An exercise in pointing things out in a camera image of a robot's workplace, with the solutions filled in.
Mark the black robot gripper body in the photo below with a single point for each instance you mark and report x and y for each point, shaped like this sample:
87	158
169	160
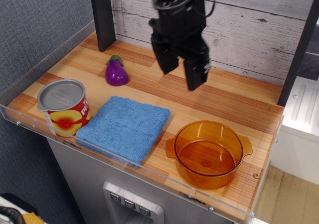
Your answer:
181	23

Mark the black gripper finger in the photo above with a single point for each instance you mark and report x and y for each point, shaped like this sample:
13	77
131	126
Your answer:
196	70
166	57

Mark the orange transparent plastic pot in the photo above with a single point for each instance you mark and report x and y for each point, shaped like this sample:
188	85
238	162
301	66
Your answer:
207	153

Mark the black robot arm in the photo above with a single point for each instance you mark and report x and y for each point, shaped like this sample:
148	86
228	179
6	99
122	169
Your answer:
177	33

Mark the blue microfiber cloth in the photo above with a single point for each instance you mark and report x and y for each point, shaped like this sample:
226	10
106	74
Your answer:
124	129

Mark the purple toy eggplant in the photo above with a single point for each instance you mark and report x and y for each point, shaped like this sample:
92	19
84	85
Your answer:
115	74

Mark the red yellow peach can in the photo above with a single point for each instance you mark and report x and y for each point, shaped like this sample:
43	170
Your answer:
65	106

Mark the white plastic side cabinet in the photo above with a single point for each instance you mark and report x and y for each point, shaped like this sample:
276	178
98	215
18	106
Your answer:
296	148

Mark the toy fridge dispenser panel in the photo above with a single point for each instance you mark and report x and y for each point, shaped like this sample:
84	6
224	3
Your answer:
126	207

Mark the clear acrylic table guard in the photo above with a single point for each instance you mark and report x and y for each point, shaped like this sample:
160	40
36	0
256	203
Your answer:
154	147

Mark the yellow black object bottom left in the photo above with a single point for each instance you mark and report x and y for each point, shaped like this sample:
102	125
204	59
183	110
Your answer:
14	210

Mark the black left frame post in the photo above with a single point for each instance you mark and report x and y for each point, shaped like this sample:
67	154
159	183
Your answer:
104	23

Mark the black frame post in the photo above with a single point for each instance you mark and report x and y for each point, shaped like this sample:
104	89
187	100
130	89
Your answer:
300	52
104	23

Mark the black right frame post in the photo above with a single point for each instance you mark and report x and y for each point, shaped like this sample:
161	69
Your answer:
300	52

